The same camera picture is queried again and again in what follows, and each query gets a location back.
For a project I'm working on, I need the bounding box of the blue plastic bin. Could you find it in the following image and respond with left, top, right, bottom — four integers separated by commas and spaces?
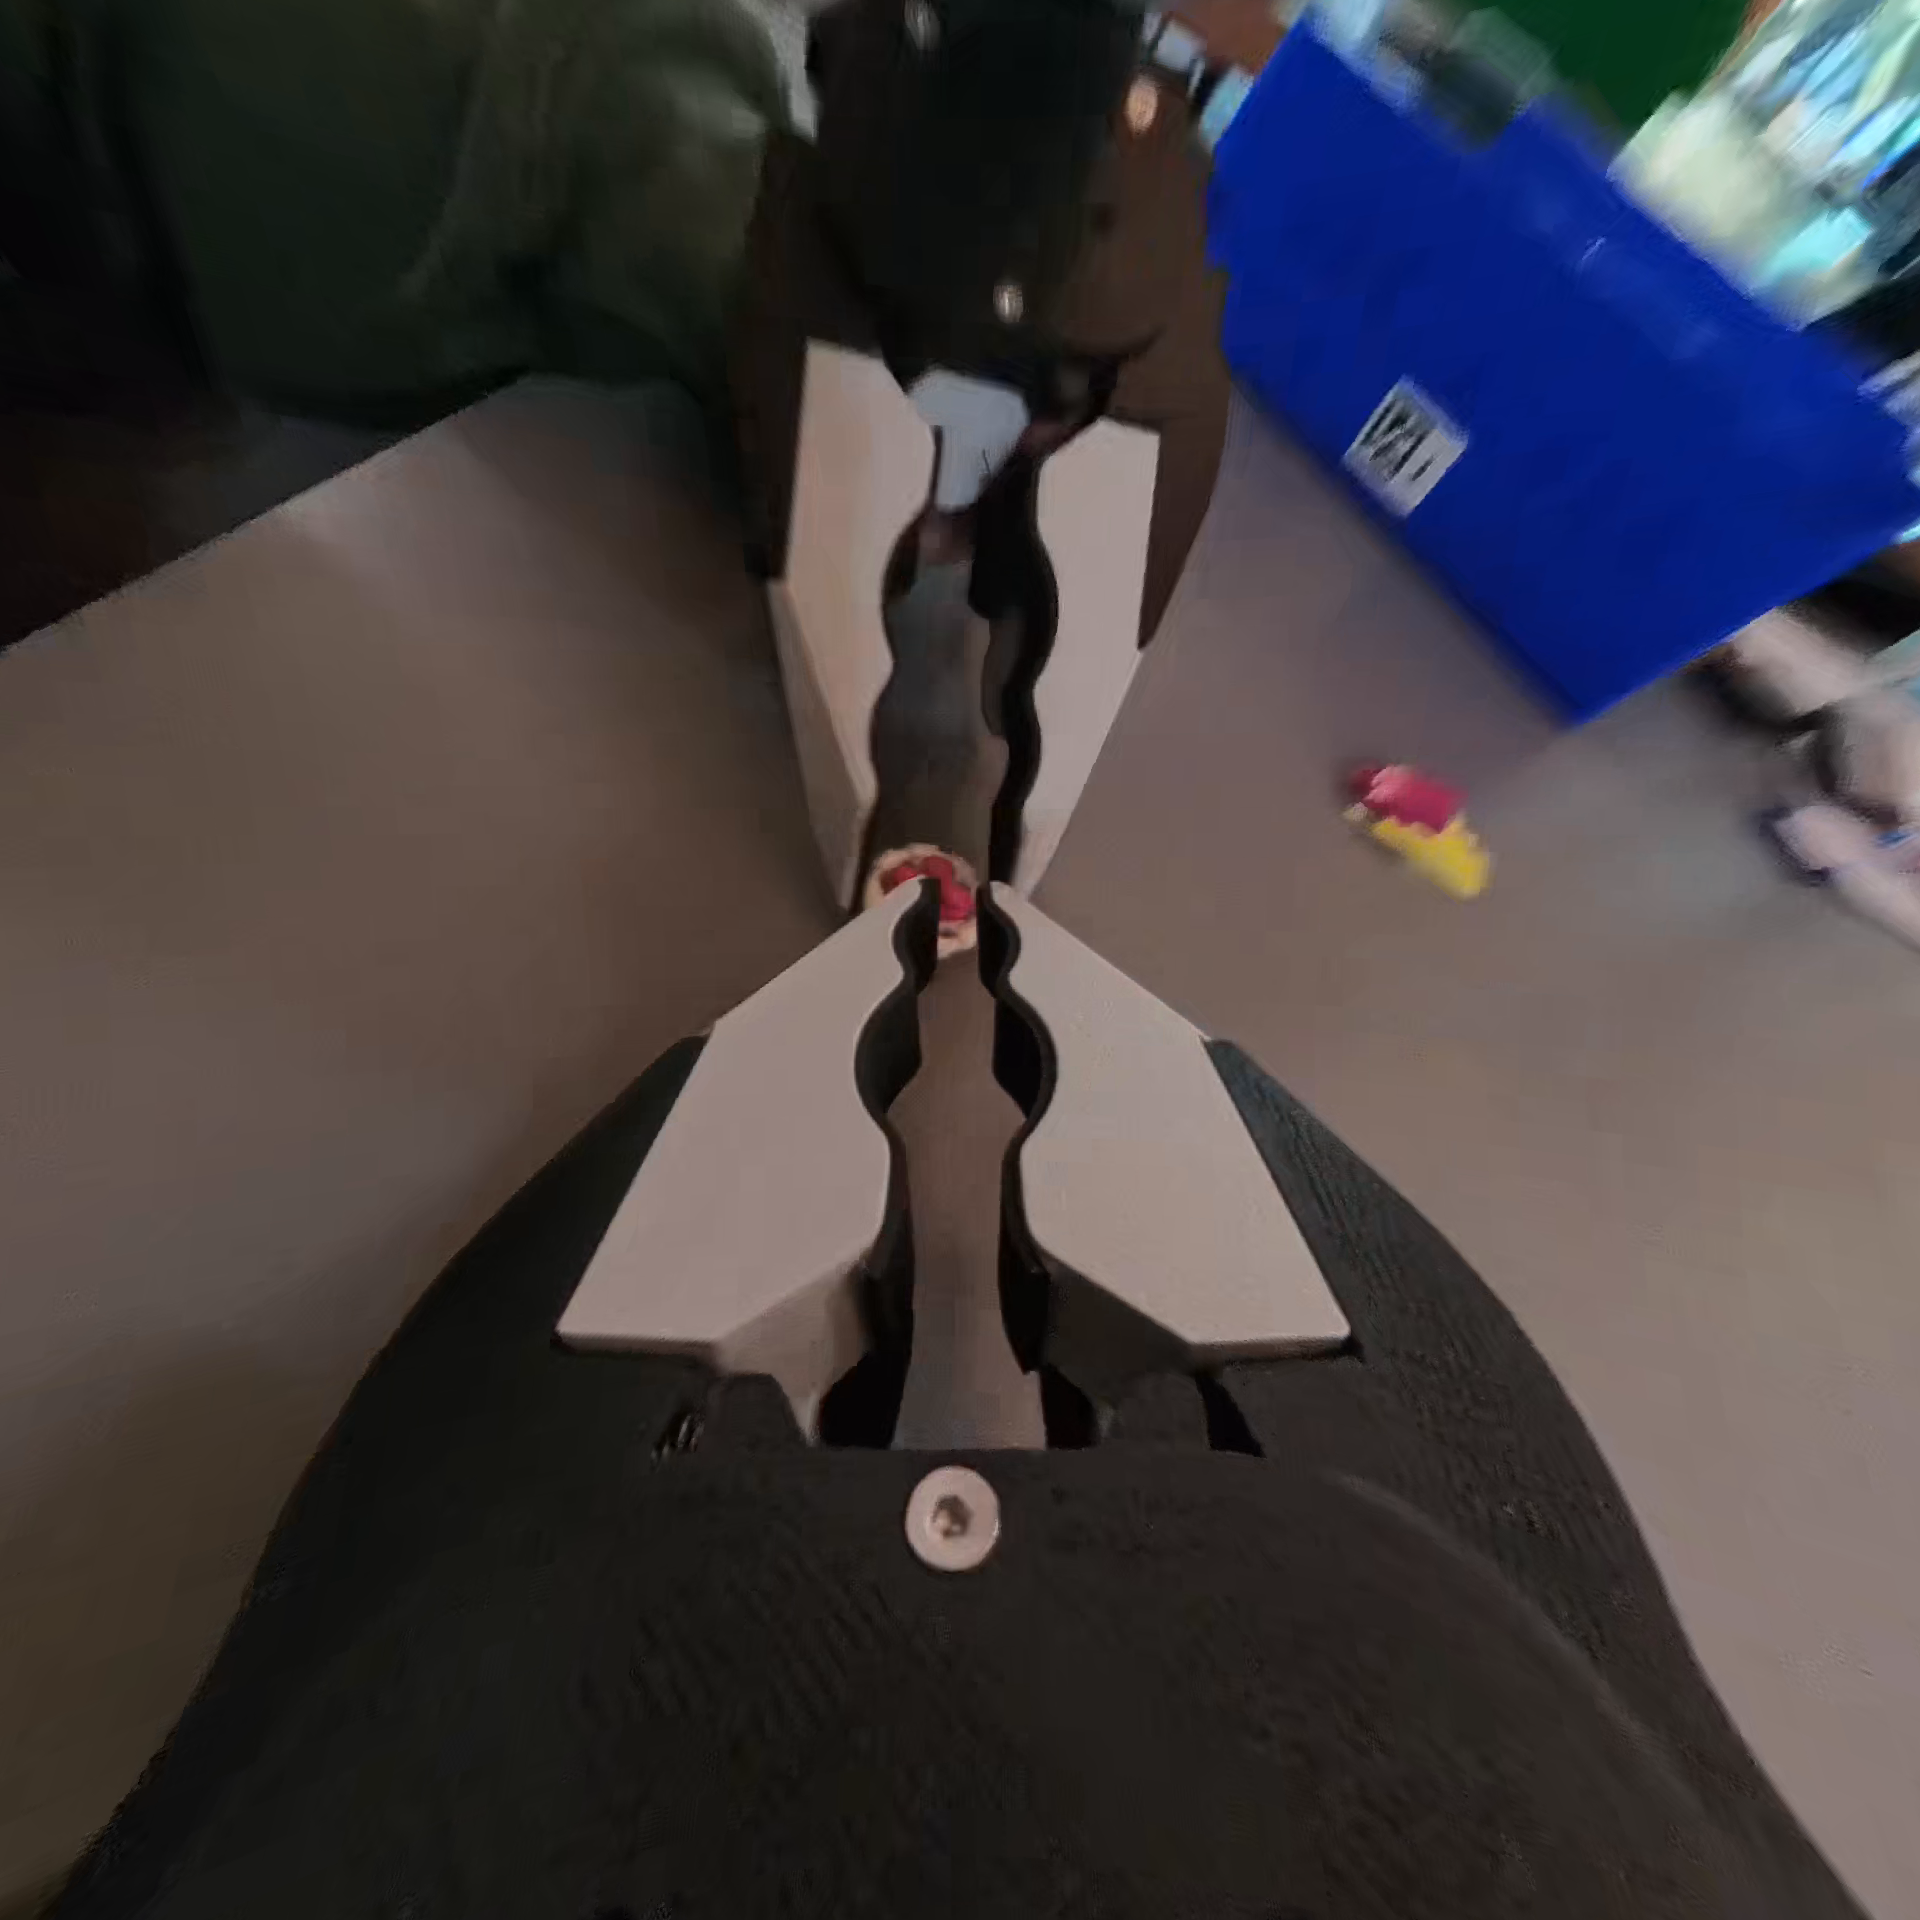
1210, 15, 1920, 727

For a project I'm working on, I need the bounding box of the person's left forearm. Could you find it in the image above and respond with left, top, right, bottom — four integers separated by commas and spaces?
0, 0, 824, 437

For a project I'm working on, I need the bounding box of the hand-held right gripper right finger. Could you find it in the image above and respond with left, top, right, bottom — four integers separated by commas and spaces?
977, 883, 1354, 1409

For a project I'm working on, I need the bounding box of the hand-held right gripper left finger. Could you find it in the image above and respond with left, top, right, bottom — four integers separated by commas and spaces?
556, 876, 943, 1439

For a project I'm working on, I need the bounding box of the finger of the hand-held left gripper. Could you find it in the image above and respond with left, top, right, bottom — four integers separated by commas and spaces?
767, 335, 941, 915
968, 418, 1163, 896

